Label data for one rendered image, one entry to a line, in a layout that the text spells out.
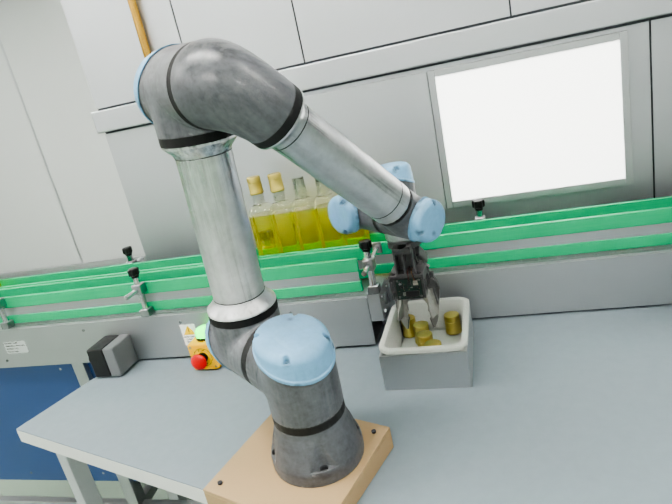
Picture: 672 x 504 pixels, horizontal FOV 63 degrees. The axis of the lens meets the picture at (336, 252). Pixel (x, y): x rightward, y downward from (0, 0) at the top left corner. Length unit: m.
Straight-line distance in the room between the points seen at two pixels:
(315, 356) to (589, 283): 0.73
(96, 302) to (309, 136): 0.99
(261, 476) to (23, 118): 5.28
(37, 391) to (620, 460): 1.55
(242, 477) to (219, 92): 0.59
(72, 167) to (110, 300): 4.25
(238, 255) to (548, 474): 0.57
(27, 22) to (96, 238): 1.97
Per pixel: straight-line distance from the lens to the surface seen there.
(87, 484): 1.57
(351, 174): 0.81
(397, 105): 1.40
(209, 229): 0.85
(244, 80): 0.71
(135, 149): 1.73
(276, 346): 0.81
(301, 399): 0.82
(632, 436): 1.01
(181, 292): 1.45
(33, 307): 1.75
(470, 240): 1.30
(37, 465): 2.11
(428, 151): 1.41
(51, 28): 5.63
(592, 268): 1.32
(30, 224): 6.30
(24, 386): 1.93
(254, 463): 0.98
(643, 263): 1.34
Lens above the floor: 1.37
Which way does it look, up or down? 18 degrees down
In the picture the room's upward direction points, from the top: 12 degrees counter-clockwise
